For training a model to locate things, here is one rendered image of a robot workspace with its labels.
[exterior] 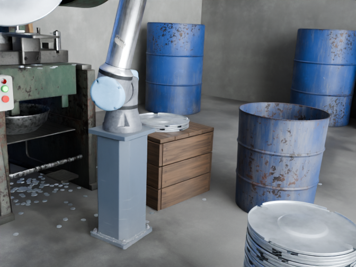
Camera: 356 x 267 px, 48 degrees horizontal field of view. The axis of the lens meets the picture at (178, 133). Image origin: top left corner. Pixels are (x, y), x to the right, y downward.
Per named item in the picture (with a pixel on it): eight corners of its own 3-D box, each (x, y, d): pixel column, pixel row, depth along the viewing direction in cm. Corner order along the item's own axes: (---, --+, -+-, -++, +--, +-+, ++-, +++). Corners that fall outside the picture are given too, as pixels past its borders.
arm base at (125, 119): (149, 127, 156) (150, 103, 153) (124, 135, 143) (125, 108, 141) (119, 122, 163) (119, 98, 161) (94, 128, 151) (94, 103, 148)
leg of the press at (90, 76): (107, 185, 214) (106, 10, 190) (90, 191, 205) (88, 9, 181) (13, 149, 267) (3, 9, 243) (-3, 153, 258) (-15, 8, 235)
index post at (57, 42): (61, 50, 195) (61, 29, 193) (56, 50, 193) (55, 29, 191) (58, 50, 197) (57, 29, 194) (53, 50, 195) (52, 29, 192)
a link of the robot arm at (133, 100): (141, 101, 156) (142, 67, 152) (133, 107, 143) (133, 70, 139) (112, 99, 157) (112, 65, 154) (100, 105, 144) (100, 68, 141)
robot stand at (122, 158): (152, 230, 168) (156, 127, 156) (124, 249, 152) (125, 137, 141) (119, 218, 177) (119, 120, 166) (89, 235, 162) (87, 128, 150)
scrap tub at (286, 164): (328, 202, 203) (341, 110, 191) (297, 233, 171) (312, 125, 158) (254, 181, 227) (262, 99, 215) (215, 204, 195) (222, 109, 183)
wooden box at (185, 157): (210, 190, 212) (214, 127, 203) (158, 211, 185) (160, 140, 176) (159, 170, 238) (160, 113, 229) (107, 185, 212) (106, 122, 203)
